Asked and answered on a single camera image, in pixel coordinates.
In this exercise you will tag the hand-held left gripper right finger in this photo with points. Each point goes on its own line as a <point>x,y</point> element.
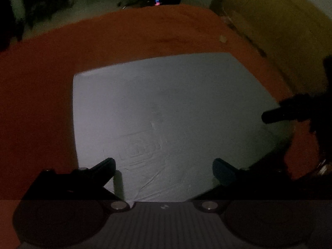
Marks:
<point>221,172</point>

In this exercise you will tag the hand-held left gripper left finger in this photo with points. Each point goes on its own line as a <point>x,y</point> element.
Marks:
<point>109,167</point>

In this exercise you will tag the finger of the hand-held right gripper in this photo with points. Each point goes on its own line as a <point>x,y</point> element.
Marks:
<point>272,116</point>

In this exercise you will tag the white box lid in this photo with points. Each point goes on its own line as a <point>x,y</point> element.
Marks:
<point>168,96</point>

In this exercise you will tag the small wooden block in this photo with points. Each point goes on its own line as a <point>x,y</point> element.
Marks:
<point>223,39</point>

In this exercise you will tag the yellow wooden board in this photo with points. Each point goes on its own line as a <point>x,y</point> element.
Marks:
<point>272,18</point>

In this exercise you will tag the computer tower with lights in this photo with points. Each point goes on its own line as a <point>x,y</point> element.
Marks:
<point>157,0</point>

